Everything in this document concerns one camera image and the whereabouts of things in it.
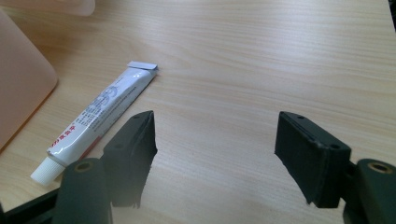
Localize pink plastic container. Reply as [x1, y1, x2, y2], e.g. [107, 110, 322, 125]
[0, 8, 59, 153]

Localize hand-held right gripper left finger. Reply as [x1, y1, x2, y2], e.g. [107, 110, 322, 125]
[51, 110, 159, 224]

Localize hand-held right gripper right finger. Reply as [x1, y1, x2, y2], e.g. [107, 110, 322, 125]
[274, 111, 396, 224]

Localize white ointment tube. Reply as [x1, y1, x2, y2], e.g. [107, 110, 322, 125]
[30, 60, 159, 187]

